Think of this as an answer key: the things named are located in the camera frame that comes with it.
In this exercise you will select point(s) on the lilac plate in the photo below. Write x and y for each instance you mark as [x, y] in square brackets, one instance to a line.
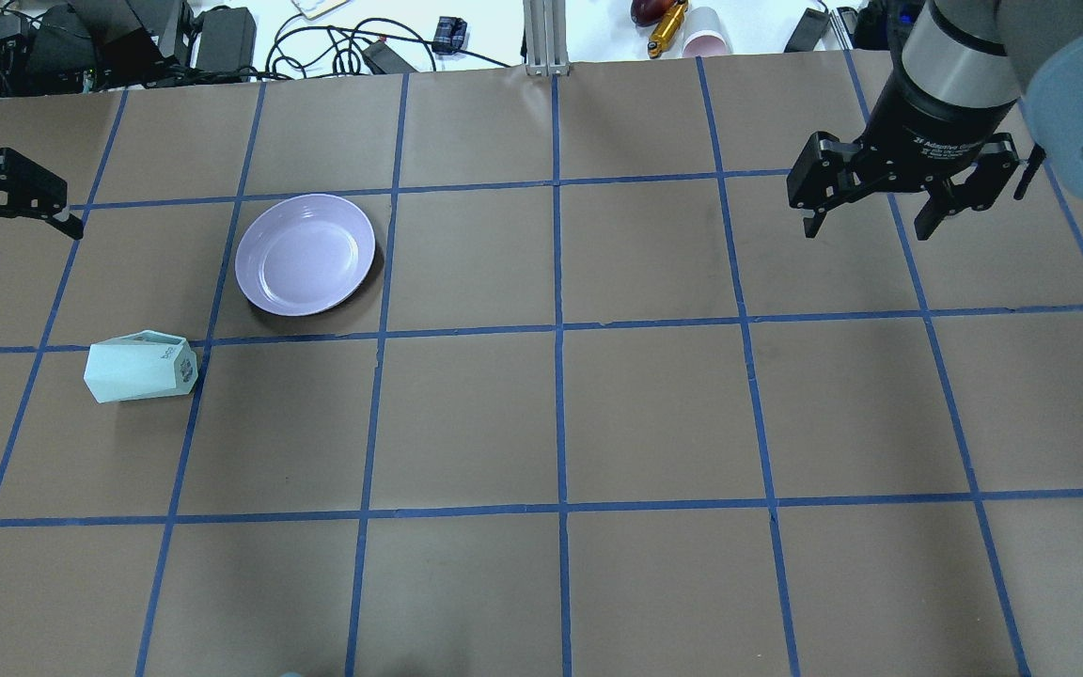
[305, 255]

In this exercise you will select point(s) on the red orange mango toy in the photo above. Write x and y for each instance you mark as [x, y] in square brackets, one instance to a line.
[649, 12]

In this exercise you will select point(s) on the mint green faceted cup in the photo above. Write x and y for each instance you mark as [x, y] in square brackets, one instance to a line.
[139, 366]

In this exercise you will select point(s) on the aluminium frame post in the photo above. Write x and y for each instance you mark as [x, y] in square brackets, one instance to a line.
[546, 52]

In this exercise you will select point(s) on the black power adapter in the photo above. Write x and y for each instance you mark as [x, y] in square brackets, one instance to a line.
[809, 31]

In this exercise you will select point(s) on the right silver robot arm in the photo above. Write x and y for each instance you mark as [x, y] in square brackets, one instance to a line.
[977, 91]

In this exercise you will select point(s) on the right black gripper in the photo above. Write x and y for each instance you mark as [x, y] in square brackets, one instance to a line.
[933, 127]

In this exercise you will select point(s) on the gold metal cylinder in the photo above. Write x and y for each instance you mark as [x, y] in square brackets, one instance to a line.
[663, 33]

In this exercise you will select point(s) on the pink plastic cup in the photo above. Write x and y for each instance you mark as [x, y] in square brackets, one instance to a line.
[704, 34]

